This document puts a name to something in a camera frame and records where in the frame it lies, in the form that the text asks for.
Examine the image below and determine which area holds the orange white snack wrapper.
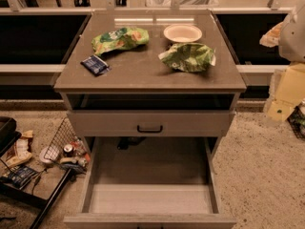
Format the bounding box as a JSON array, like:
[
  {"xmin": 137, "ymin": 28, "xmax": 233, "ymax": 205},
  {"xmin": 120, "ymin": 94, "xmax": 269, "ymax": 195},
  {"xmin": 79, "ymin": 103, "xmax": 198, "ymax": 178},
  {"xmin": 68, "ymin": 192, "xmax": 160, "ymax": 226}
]
[{"xmin": 6, "ymin": 130, "xmax": 33, "ymax": 168}]

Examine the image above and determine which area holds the blue snack packet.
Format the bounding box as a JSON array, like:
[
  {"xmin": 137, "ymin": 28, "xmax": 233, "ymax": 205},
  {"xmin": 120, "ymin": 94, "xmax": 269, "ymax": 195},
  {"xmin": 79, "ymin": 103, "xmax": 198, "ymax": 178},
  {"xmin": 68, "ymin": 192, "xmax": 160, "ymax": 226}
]
[{"xmin": 81, "ymin": 55, "xmax": 111, "ymax": 76}]

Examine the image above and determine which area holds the closed upper drawer with handle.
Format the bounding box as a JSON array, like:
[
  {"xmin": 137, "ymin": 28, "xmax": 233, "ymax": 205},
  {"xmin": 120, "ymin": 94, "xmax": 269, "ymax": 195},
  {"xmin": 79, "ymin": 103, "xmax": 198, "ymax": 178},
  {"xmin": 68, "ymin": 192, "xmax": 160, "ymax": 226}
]
[{"xmin": 68, "ymin": 110, "xmax": 235, "ymax": 136}]

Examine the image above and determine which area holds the green jalapeno chip bag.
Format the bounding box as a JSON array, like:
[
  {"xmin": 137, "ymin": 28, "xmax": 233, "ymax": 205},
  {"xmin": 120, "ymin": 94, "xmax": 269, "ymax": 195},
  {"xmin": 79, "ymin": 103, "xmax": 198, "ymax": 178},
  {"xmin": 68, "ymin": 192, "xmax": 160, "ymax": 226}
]
[{"xmin": 158, "ymin": 43, "xmax": 216, "ymax": 73}]

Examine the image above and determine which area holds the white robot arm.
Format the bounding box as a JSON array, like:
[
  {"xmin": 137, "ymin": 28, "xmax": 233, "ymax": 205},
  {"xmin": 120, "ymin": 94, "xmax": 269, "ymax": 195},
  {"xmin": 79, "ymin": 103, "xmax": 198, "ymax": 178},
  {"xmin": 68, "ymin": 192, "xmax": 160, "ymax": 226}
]
[{"xmin": 259, "ymin": 0, "xmax": 305, "ymax": 63}]

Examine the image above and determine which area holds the dark blue snack bag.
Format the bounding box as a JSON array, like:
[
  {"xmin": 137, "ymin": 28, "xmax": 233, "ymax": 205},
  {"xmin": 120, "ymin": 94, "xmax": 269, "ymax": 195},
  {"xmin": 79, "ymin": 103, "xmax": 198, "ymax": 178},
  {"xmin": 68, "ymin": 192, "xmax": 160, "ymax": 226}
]
[{"xmin": 0, "ymin": 165, "xmax": 38, "ymax": 189}]

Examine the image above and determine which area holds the white paper bowl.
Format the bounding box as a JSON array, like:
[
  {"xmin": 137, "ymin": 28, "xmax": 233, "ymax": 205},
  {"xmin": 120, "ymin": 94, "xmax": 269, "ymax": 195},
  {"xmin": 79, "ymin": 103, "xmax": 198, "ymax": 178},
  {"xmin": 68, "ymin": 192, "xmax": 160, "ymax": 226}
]
[{"xmin": 163, "ymin": 24, "xmax": 202, "ymax": 43}]

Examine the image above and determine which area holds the green orange chip bag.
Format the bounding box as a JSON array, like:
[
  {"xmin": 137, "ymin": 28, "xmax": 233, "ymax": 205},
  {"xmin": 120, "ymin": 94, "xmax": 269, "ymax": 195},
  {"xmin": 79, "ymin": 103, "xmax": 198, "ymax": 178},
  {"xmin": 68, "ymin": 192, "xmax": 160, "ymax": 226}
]
[{"xmin": 91, "ymin": 27, "xmax": 150, "ymax": 56}]

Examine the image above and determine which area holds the white round lid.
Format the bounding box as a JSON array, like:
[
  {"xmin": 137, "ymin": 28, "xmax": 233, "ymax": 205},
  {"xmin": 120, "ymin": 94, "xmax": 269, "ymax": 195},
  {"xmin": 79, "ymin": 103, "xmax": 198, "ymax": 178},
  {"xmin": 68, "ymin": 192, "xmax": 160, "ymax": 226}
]
[{"xmin": 39, "ymin": 146, "xmax": 59, "ymax": 164}]

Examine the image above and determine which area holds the open grey drawer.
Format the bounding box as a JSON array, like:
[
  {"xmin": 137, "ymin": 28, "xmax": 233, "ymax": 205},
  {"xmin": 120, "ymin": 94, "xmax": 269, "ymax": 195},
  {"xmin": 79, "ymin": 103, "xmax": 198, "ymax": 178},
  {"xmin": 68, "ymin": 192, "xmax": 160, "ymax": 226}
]
[{"xmin": 64, "ymin": 137, "xmax": 236, "ymax": 229}]

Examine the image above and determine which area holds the black wire basket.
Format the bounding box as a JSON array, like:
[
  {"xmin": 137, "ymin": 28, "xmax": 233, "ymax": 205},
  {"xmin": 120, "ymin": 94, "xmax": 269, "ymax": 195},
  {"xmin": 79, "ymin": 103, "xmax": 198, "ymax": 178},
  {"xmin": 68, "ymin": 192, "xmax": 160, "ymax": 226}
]
[{"xmin": 48, "ymin": 118, "xmax": 90, "ymax": 174}]

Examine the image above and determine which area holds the grey drawer cabinet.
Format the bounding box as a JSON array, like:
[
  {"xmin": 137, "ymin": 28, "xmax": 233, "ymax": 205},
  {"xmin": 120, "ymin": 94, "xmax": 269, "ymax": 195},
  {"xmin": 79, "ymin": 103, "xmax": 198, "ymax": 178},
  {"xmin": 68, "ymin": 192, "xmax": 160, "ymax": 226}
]
[{"xmin": 52, "ymin": 9, "xmax": 248, "ymax": 229}]

